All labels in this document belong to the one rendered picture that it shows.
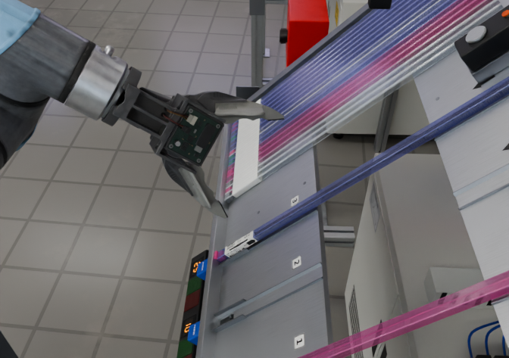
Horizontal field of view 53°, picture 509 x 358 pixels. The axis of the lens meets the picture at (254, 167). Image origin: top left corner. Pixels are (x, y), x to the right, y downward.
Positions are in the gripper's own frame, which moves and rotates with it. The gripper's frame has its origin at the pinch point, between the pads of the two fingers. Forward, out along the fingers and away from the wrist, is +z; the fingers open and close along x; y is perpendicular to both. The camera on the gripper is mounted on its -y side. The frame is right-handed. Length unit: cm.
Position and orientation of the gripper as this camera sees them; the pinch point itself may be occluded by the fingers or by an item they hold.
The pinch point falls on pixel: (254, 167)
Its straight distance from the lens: 67.2
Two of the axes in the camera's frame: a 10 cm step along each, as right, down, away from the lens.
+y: 3.0, 2.3, -9.3
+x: 5.0, -8.7, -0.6
